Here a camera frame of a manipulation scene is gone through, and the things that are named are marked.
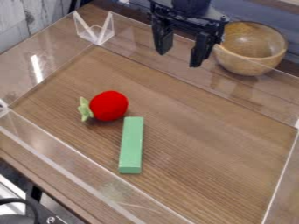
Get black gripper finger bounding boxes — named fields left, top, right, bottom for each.
left=190, top=31, right=215, bottom=67
left=153, top=17, right=174, bottom=55

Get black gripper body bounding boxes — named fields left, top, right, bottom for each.
left=149, top=0, right=230, bottom=36

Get red plush tomato toy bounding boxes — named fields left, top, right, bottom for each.
left=78, top=90, right=129, bottom=122

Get green rectangular block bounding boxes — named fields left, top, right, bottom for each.
left=118, top=116, right=145, bottom=174

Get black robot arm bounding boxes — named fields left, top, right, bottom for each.
left=149, top=0, right=230, bottom=67

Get wooden bowl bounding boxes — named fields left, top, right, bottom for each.
left=214, top=21, right=289, bottom=76

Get clear acrylic tray walls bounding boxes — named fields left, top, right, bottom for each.
left=0, top=6, right=299, bottom=224

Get clear acrylic corner bracket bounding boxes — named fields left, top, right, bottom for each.
left=73, top=11, right=115, bottom=46

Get black metal mount with bolt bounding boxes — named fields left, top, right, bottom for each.
left=26, top=185, right=69, bottom=224

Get black cable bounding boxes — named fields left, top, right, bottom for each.
left=0, top=197, right=43, bottom=224

